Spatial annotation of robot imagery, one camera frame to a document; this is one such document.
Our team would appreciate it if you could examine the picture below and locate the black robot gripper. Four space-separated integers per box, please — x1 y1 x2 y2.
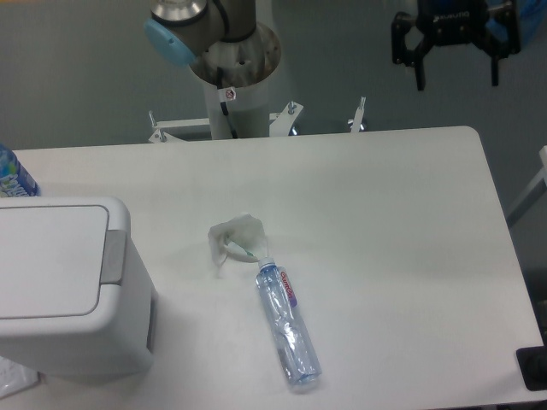
391 0 522 91

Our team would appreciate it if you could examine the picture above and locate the grey robot arm blue cap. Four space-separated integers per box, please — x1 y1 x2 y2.
144 1 521 90

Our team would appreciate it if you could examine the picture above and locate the white trash can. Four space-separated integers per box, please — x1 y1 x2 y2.
1 196 158 377

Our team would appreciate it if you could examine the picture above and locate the crumpled white tissue wrapper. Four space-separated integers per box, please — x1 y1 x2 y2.
208 214 269 278

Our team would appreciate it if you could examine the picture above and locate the clear plastic water bottle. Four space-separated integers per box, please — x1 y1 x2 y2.
256 257 322 389

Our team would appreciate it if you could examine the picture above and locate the black device at table edge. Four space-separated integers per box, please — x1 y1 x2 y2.
516 346 546 391

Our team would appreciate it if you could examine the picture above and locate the blue labelled bottle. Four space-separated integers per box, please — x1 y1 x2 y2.
1 144 41 198

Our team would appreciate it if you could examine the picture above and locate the white paper packet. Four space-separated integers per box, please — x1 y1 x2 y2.
1 357 40 398

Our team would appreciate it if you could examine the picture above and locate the white frame at right edge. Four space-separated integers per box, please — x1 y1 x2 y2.
506 146 546 229

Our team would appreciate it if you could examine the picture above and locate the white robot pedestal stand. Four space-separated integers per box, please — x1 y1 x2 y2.
147 23 368 144

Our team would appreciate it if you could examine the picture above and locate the black cable on pedestal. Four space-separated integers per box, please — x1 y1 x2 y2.
215 66 239 139

